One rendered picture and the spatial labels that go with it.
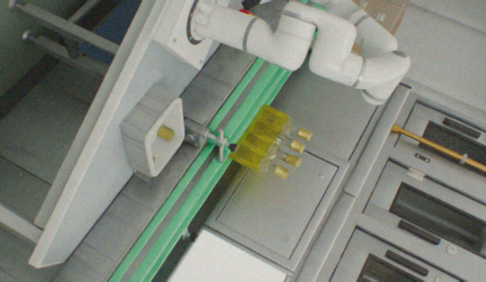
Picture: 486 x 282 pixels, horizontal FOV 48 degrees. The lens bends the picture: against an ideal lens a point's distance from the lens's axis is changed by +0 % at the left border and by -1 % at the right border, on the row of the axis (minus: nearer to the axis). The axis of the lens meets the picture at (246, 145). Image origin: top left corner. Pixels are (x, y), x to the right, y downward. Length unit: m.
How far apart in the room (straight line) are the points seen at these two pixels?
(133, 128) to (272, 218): 0.62
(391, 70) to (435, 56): 5.34
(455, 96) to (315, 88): 4.36
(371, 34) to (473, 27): 5.76
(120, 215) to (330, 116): 0.93
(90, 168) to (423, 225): 1.15
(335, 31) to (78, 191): 0.78
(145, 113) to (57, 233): 0.39
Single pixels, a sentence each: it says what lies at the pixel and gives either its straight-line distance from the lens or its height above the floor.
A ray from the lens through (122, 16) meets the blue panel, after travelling 2.07.
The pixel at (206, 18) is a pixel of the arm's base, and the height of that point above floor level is 0.84.
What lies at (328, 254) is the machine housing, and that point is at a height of 1.39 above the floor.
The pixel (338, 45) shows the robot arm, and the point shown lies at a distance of 1.43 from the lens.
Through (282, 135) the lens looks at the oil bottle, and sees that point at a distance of 1.86.
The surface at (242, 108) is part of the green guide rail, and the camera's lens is 1.77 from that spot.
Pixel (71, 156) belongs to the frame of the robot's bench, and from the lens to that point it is 1.56.
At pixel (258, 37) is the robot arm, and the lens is 1.43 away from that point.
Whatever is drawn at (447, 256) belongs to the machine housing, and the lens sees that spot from 1.99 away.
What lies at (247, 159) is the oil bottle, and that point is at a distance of 1.80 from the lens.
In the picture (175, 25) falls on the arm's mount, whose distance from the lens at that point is 1.43.
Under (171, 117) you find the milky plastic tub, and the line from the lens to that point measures 1.65.
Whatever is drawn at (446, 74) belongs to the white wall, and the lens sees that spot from 6.67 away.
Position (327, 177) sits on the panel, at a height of 1.27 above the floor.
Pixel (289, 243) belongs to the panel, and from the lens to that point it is 1.84.
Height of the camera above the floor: 1.41
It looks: 13 degrees down
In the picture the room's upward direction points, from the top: 116 degrees clockwise
